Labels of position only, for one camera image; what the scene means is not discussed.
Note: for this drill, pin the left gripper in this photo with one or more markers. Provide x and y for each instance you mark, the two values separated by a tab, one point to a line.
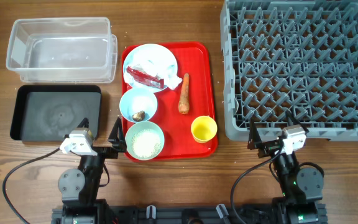
118	144

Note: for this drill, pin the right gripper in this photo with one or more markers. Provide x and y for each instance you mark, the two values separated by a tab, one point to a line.
267	149

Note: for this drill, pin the brown food scrap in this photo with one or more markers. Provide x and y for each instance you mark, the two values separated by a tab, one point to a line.
138	116

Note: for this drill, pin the light blue bowl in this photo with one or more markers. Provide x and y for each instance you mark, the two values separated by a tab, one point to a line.
136	100

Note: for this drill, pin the light green bowl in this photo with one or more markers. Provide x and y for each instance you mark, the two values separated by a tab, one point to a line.
138	127

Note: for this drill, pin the white rice pile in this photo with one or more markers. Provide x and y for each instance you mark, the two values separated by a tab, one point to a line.
146	144

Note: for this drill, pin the red snack wrapper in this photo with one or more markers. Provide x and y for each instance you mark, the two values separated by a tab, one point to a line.
145	79

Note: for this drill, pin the orange carrot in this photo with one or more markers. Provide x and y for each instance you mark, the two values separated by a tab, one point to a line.
184	105

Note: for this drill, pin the white napkin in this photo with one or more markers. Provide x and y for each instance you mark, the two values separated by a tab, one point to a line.
163	67

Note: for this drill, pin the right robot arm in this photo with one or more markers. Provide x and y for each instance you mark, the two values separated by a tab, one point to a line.
301	183

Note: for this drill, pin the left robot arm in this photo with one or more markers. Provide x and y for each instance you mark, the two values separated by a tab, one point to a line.
79	187

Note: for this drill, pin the black waste tray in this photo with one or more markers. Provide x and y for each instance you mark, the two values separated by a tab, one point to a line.
49	112

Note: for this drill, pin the grey dishwasher rack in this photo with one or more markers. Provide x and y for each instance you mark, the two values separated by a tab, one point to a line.
298	57

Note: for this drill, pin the yellow plastic cup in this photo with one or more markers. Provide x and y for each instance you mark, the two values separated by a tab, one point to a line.
203	129

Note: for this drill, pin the red serving tray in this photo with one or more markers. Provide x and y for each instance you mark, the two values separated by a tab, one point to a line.
192	58

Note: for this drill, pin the light blue plate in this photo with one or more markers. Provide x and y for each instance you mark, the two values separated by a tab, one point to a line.
150	56

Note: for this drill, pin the clear plastic bin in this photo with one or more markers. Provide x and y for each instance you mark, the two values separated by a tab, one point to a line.
63	50

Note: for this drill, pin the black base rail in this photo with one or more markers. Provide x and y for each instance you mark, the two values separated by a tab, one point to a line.
185	214

